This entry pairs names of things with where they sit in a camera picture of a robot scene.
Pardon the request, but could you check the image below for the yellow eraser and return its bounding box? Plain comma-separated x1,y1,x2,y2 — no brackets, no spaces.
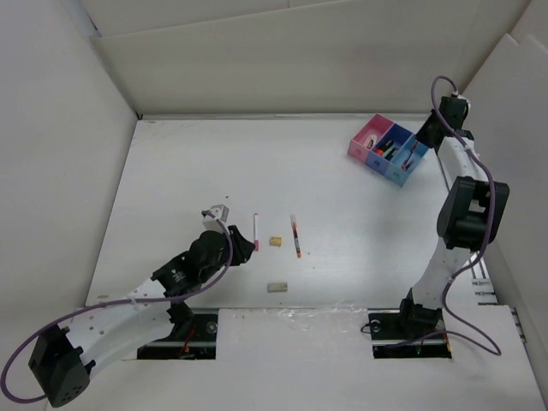
269,236,283,247

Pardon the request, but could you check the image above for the pink white acrylic marker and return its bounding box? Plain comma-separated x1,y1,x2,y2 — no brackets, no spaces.
253,212,259,252

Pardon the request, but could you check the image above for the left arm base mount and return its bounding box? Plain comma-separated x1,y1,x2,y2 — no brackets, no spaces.
136,308,219,360

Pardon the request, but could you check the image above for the pink pen refill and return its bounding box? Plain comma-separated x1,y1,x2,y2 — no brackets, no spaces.
402,141,419,170

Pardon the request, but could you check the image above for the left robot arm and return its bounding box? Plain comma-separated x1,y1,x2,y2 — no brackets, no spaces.
29,225,255,408

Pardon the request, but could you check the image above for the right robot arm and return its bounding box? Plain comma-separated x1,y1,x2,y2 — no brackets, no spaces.
396,92,509,339

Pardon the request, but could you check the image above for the pink container box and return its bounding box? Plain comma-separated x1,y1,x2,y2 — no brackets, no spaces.
348,114,395,164

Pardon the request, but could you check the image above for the light blue container box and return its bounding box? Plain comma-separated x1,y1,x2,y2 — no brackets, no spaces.
384,134,429,187

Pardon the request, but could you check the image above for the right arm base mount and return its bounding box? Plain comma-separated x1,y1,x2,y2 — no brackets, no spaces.
360,298,452,360

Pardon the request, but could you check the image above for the orange black highlighter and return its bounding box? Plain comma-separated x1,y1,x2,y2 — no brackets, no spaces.
376,139,394,156

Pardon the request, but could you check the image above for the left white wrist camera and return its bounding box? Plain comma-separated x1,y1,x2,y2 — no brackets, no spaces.
201,204,229,233

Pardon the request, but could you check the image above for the pink black highlighter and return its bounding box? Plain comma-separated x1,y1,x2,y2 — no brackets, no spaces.
386,148,399,161

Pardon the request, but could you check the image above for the white eraser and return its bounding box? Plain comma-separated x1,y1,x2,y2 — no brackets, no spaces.
267,282,289,293

